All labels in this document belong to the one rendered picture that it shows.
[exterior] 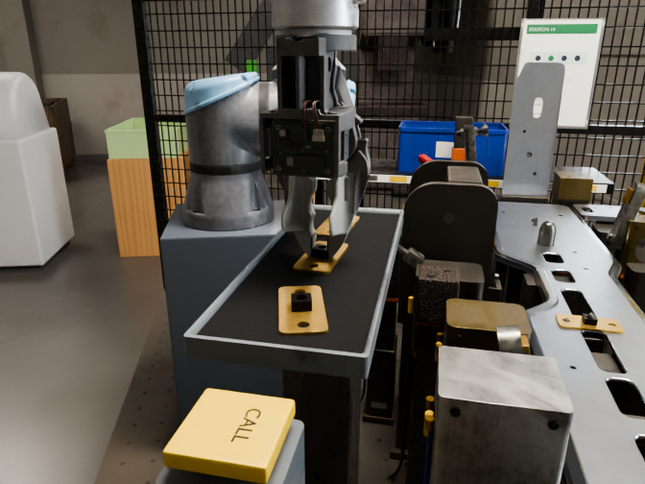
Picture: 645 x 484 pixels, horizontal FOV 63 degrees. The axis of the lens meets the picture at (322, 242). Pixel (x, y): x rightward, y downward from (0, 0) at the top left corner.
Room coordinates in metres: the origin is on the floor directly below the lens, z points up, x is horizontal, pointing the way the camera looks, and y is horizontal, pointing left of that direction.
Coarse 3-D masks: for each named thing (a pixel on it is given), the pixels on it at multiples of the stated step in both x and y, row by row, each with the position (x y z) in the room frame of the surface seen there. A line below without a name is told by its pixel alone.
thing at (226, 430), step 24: (216, 408) 0.26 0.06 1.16; (240, 408) 0.26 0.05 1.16; (264, 408) 0.26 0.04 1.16; (288, 408) 0.26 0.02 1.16; (192, 432) 0.24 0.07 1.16; (216, 432) 0.24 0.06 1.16; (240, 432) 0.24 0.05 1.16; (264, 432) 0.24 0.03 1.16; (168, 456) 0.23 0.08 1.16; (192, 456) 0.23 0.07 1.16; (216, 456) 0.22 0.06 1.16; (240, 456) 0.22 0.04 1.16; (264, 456) 0.22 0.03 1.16; (264, 480) 0.22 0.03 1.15
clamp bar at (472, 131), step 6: (468, 126) 1.13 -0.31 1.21; (486, 126) 1.13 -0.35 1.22; (456, 132) 1.15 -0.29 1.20; (462, 132) 1.15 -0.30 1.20; (468, 132) 1.13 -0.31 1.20; (474, 132) 1.13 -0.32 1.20; (480, 132) 1.14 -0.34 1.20; (486, 132) 1.13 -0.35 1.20; (468, 138) 1.13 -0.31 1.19; (474, 138) 1.13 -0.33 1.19; (468, 144) 1.13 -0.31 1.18; (474, 144) 1.13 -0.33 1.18; (468, 150) 1.13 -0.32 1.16; (474, 150) 1.13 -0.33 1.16; (468, 156) 1.13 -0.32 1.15; (474, 156) 1.13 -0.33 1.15
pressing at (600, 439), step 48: (528, 240) 1.01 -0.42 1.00; (576, 240) 1.01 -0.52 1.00; (576, 288) 0.78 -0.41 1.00; (624, 288) 0.79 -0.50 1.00; (576, 336) 0.63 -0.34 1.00; (624, 336) 0.63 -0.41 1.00; (576, 384) 0.52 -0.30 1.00; (576, 432) 0.44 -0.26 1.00; (624, 432) 0.44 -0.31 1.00; (576, 480) 0.37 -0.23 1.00; (624, 480) 0.37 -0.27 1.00
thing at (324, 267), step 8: (320, 248) 0.52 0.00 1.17; (344, 248) 0.53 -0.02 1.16; (304, 256) 0.51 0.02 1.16; (312, 256) 0.51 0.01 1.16; (320, 256) 0.50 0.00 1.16; (336, 256) 0.51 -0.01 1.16; (296, 264) 0.49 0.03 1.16; (304, 264) 0.49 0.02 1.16; (312, 264) 0.49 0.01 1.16; (320, 264) 0.49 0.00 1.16; (328, 264) 0.49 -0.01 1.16; (312, 272) 0.47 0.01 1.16; (320, 272) 0.47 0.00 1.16; (328, 272) 0.47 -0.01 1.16
